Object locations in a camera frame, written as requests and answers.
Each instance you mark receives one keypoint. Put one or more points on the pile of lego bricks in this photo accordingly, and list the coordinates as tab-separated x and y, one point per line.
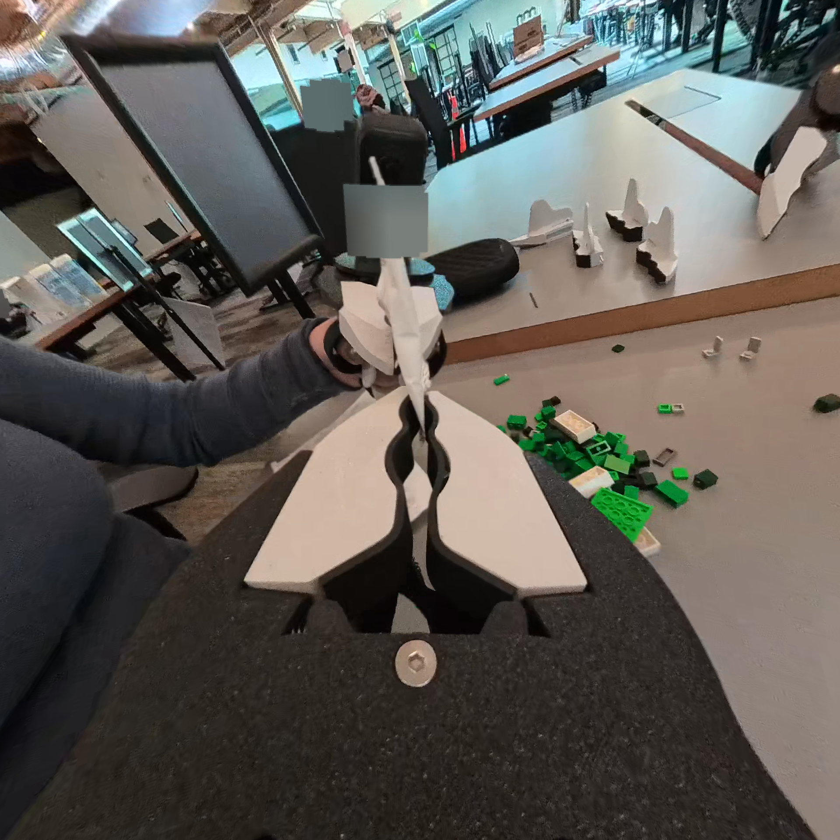
564	453

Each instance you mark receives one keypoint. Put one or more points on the wooden table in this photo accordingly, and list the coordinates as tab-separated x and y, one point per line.
551	65

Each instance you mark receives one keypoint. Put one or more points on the spare hand-held gripper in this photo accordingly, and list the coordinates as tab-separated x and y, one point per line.
787	177

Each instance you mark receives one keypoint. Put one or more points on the white paper bag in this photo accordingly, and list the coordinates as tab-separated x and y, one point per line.
403	328

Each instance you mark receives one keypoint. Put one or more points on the dark grey lego frame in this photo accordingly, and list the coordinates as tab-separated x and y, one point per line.
664	456

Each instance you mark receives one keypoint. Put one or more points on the pack of water bottles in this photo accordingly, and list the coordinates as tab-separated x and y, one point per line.
46	285

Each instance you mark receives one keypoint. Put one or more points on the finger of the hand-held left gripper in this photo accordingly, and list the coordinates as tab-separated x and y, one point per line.
364	321
428	318

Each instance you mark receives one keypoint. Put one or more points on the small desk display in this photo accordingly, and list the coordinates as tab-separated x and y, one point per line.
98	246

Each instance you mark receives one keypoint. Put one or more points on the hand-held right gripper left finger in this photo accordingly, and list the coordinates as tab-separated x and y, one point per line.
328	518

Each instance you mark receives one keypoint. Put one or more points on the person's left forearm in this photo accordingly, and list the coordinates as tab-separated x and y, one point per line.
164	407

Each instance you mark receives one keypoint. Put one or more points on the person's leg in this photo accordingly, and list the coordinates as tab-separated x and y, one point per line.
52	558

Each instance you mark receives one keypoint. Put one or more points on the black quilted pouch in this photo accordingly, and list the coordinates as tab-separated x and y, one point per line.
472	266

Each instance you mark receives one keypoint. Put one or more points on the large black monitor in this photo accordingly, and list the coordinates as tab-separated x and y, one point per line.
197	157

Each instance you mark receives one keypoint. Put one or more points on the white spare finger part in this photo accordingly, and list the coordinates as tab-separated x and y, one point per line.
659	246
587	244
630	207
548	223

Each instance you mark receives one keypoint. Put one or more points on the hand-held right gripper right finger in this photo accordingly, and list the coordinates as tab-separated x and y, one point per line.
505	525

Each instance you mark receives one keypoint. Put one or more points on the cream lego brick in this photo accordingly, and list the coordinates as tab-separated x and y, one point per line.
592	481
646	541
574	425

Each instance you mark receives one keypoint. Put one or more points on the person's left hand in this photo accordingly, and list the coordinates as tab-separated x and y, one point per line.
321	341

